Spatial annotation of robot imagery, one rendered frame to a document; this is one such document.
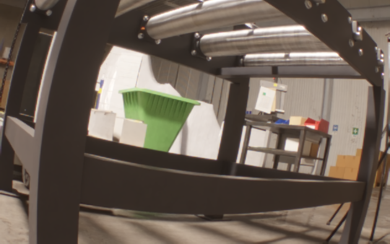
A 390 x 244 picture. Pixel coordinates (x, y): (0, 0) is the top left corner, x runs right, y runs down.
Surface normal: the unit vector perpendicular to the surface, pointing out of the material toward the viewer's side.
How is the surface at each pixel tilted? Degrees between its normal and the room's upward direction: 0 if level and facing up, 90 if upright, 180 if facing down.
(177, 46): 90
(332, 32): 90
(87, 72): 90
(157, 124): 100
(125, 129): 90
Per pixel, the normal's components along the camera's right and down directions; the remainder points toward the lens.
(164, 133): 0.41, 0.19
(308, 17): 0.58, 0.04
